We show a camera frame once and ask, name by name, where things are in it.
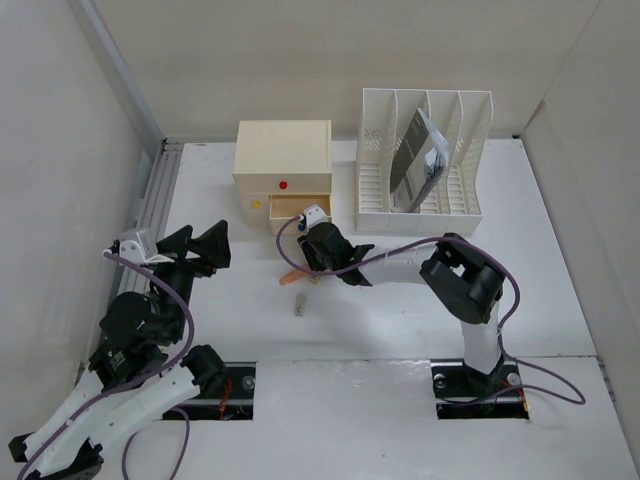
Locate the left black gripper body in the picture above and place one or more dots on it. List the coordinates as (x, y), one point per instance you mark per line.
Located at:
(180, 275)

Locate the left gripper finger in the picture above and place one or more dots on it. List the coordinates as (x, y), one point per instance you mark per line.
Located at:
(177, 244)
(212, 247)

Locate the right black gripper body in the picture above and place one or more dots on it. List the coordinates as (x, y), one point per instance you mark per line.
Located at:
(316, 262)

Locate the cream drawer cabinet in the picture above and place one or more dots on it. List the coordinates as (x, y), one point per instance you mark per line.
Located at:
(281, 168)

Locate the grey setup guide booklet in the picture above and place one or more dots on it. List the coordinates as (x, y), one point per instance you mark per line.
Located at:
(418, 165)

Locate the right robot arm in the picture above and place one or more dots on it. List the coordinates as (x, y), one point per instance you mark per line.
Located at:
(467, 285)

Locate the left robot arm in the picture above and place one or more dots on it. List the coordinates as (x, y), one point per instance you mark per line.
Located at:
(145, 364)

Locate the orange translucent case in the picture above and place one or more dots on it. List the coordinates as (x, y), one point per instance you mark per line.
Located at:
(292, 277)

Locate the white plastic strip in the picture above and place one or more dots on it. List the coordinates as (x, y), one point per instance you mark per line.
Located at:
(300, 304)

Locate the white file organizer rack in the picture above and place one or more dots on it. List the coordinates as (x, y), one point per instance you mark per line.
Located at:
(462, 117)

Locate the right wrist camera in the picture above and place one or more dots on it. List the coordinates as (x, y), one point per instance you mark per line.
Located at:
(313, 216)

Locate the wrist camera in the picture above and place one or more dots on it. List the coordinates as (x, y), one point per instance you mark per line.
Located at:
(136, 246)
(313, 216)

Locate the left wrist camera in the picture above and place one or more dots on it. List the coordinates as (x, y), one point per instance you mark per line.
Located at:
(136, 246)

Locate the aluminium frame rail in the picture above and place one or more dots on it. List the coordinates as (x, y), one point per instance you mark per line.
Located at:
(158, 166)

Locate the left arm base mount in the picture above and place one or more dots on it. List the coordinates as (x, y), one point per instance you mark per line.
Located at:
(232, 401)

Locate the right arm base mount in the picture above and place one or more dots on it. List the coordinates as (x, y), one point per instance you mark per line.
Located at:
(462, 393)

